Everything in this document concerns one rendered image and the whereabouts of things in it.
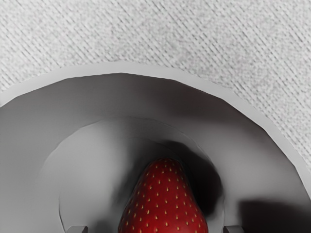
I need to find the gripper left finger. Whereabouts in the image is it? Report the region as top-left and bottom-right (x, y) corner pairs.
(66, 225), (88, 233)

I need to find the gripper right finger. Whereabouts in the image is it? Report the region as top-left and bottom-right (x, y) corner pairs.
(223, 225), (243, 233)

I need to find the red strawberry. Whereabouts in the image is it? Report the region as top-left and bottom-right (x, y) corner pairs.
(118, 158), (209, 233)

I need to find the white round plate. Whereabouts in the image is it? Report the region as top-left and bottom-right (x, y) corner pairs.
(0, 61), (311, 233)

